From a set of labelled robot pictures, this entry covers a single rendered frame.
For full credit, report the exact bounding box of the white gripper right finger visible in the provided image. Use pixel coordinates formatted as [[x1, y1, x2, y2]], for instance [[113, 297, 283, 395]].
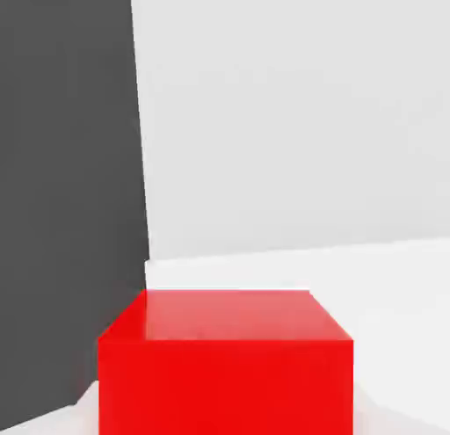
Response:
[[352, 381, 450, 435]]

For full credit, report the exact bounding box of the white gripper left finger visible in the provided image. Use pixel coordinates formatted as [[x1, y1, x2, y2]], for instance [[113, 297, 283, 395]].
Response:
[[0, 380, 100, 435]]

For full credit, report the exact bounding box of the small red cube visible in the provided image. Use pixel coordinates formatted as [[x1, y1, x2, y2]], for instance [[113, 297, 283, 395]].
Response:
[[97, 289, 355, 435]]

